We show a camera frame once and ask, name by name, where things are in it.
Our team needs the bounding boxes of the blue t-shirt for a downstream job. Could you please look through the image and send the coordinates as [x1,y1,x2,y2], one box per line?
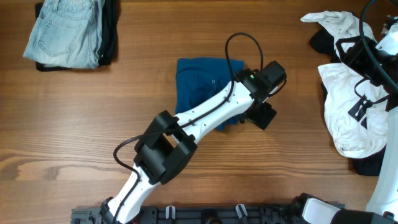
[175,57,231,114]

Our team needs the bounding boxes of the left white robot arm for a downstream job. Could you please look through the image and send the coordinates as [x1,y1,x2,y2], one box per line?
[100,61,287,223]

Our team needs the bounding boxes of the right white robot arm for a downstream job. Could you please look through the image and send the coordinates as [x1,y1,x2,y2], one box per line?
[291,11,397,223]

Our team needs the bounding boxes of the black garment under white shirt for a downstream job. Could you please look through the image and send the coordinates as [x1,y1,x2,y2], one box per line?
[309,28,386,177]

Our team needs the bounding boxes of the white printed t-shirt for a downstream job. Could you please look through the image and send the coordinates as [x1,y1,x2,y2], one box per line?
[300,11,388,159]

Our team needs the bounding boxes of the folded black garment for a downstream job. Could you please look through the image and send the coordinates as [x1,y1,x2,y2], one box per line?
[35,0,120,72]

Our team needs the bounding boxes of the folded light blue jeans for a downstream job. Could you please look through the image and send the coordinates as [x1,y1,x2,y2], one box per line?
[23,0,105,69]

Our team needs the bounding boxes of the black mounting rail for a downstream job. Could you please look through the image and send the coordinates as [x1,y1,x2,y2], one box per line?
[70,202,346,224]

